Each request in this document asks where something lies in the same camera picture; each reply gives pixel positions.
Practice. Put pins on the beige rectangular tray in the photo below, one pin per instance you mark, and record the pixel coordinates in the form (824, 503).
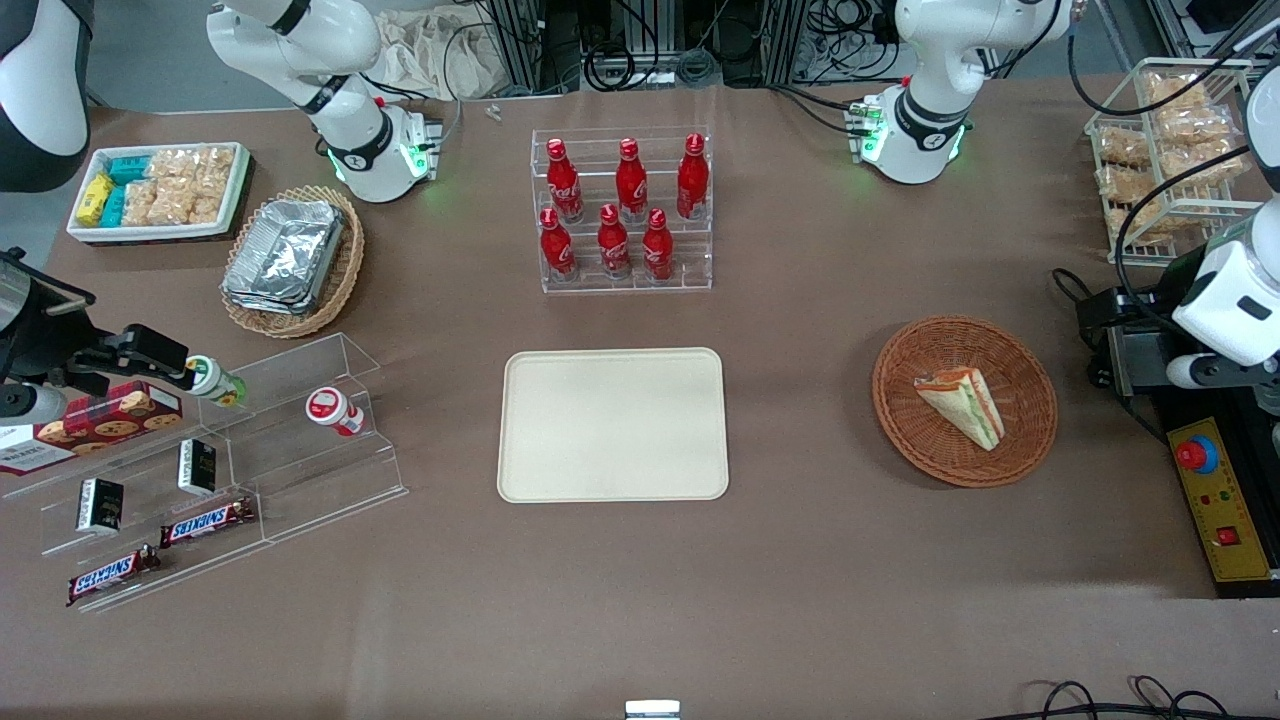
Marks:
(610, 425)

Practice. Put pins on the yellow snack pack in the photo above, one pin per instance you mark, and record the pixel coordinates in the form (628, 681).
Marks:
(94, 200)

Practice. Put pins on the beige cloth bag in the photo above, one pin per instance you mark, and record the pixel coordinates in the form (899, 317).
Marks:
(440, 55)

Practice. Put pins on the stacked foil containers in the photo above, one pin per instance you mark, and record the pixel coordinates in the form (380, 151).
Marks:
(285, 255)

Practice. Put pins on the red white biscuit box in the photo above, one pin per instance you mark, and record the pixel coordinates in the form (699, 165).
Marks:
(35, 452)

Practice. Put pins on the round brown wicker basket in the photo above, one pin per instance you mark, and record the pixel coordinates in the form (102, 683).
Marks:
(920, 440)

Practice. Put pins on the green capped small bottle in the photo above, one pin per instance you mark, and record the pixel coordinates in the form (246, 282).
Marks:
(212, 380)

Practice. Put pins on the clear rice cracker bag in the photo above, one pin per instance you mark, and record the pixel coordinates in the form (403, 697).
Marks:
(195, 162)
(140, 202)
(211, 196)
(172, 200)

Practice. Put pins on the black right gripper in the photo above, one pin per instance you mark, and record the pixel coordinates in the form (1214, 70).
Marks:
(40, 352)

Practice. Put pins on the red chocolate cookie box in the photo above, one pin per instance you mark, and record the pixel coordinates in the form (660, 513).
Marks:
(110, 420)

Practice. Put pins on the triangular sandwich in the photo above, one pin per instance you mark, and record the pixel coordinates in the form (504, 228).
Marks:
(965, 405)

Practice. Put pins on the red cola bottle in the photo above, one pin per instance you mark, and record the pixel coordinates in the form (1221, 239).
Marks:
(614, 248)
(657, 250)
(692, 180)
(565, 185)
(557, 250)
(631, 185)

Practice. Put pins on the yellow control panel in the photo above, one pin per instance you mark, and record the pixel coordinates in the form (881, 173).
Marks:
(1225, 510)

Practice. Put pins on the red capped small bottle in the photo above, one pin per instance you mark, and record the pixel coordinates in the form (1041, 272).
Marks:
(332, 410)

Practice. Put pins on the snickers chocolate bar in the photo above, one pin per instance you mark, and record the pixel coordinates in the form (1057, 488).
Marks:
(110, 575)
(205, 522)

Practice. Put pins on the oval light wicker basket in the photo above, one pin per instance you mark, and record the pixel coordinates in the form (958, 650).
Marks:
(345, 270)

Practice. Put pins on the red emergency stop button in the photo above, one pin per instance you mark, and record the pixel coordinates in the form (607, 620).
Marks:
(1196, 455)

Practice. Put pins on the clear acrylic stepped shelf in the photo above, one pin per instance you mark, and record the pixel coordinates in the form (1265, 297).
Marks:
(300, 470)

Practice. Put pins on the teal snack pack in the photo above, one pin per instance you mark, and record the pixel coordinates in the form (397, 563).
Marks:
(114, 206)
(128, 169)

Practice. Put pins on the clear acrylic bottle rack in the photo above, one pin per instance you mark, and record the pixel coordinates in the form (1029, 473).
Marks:
(700, 270)

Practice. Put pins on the small black box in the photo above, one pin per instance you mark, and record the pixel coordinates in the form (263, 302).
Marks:
(100, 505)
(197, 467)

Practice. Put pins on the black appliance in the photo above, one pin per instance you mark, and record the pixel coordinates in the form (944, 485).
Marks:
(1140, 365)

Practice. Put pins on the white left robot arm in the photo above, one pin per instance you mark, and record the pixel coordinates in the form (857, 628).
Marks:
(930, 100)

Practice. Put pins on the aluminium frame post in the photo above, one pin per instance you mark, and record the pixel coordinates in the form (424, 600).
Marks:
(520, 45)

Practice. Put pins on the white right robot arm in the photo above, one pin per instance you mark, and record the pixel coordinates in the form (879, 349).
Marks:
(352, 150)

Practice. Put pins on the fried snack bag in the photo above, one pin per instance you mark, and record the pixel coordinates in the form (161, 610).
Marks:
(1122, 146)
(1195, 125)
(1175, 90)
(1122, 183)
(1205, 165)
(1145, 225)

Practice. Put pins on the white rectangular snack tray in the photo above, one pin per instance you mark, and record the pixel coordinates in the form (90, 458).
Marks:
(160, 232)

